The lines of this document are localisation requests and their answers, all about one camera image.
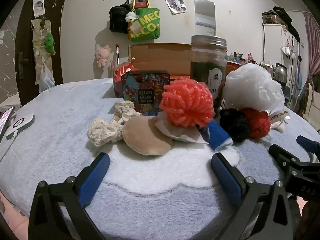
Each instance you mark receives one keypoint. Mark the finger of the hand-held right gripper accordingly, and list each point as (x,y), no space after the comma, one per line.
(308,143)
(281,153)

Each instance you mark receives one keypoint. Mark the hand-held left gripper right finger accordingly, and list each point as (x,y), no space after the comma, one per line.
(225,177)

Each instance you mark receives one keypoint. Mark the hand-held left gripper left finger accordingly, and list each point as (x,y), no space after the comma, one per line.
(95,176)

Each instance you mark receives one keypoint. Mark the red knitted scrunchie with label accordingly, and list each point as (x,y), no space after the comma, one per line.
(260,123)

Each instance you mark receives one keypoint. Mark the cream crochet scrunchie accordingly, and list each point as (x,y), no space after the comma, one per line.
(100,132)

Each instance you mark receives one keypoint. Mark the beige powder puff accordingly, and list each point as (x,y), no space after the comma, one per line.
(145,137)

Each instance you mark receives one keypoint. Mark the white mesh bath pouf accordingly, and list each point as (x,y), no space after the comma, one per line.
(250,87)

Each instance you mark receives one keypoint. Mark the coral bath sponge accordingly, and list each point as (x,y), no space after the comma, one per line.
(185,100)

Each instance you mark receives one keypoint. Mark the cardboard box with red inside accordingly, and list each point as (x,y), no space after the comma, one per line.
(160,55)

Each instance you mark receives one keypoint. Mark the blue tube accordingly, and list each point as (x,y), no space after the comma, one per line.
(217,135)

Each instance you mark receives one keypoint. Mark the black scrunchie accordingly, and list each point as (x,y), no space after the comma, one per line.
(235,125)

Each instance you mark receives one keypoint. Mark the light blue fleece blanket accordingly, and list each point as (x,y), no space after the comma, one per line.
(150,205)

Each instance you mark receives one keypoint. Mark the metal kettle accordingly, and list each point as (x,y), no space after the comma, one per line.
(279,73)

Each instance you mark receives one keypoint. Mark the white charger box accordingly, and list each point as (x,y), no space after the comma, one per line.
(21,123)

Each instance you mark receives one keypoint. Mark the patterned tin box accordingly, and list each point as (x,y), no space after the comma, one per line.
(142,90)

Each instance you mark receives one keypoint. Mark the pink striped curtain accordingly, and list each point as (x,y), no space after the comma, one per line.
(312,45)

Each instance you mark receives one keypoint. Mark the row of desk knickknacks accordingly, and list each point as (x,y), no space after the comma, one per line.
(243,58)

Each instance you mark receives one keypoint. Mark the white wardrobe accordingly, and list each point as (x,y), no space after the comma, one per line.
(277,45)

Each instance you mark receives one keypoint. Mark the clear plastic bag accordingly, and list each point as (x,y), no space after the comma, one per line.
(47,80)

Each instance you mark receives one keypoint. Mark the glass jar with green leaves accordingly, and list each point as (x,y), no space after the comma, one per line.
(205,62)

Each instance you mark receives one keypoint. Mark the pale pink plush toy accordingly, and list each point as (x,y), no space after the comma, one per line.
(102,55)

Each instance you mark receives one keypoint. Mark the makeup brush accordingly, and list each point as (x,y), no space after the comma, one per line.
(117,55)

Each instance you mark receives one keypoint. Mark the dark bag on wardrobe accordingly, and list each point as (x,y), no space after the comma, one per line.
(277,15)

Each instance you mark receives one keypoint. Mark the dark wooden door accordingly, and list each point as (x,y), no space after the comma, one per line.
(57,42)

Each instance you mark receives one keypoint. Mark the green plush toy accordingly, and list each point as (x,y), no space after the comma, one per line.
(49,43)

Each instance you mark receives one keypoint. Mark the beige hanging organizer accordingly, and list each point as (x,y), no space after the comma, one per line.
(37,42)

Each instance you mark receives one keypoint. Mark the green tote bag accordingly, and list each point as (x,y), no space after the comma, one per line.
(145,27)

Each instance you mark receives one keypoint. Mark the black bag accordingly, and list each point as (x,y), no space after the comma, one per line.
(118,18)

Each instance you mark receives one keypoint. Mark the white picture on door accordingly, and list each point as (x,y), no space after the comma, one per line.
(39,7)

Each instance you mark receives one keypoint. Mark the red picture frame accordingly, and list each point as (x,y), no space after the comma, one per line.
(140,2)

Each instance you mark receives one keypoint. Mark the wall photos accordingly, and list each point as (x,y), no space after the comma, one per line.
(176,3)

